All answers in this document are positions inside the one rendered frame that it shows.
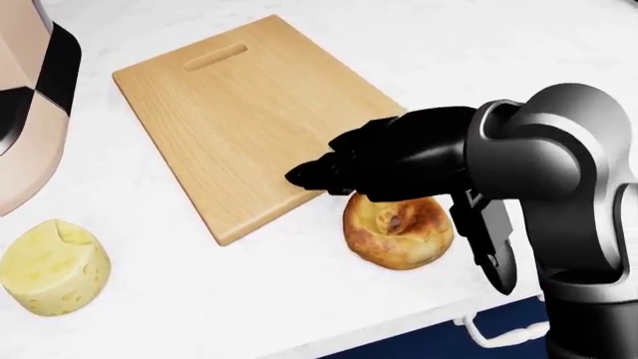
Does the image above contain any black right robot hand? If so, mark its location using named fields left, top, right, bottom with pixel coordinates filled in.
left=284, top=105, right=514, bottom=296

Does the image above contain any round browned bread roll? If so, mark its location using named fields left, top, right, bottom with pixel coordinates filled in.
left=342, top=191, right=456, bottom=270

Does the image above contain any wooden cutting board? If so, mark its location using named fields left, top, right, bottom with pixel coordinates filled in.
left=112, top=13, right=409, bottom=248

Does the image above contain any yellow cheese wheel with holes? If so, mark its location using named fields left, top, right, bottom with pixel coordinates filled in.
left=0, top=218, right=113, bottom=317

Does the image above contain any beige and black appliance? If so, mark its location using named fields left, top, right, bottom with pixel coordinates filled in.
left=0, top=0, right=83, bottom=218

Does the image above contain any white cabinet drawer handle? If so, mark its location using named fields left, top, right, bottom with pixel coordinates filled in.
left=452, top=294, right=549, bottom=355

